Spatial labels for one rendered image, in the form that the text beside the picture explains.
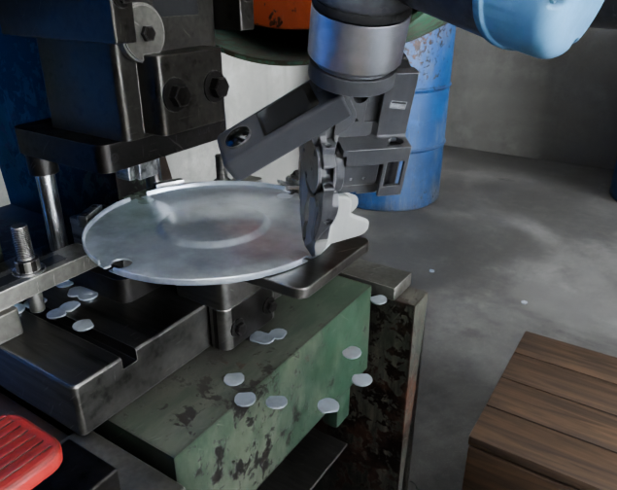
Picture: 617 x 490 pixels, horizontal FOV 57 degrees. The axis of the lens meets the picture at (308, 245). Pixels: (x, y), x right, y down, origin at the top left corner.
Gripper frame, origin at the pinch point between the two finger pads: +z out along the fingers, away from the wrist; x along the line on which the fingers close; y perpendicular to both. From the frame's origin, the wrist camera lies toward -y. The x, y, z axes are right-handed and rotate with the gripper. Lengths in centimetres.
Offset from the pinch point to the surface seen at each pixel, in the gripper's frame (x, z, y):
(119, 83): 13.7, -11.6, -17.0
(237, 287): 2.7, 8.2, -6.9
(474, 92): 260, 134, 184
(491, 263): 98, 117, 109
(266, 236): 5.2, 3.2, -3.3
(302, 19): 44.2, -5.0, 9.1
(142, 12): 16.5, -17.5, -14.1
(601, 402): -1, 47, 58
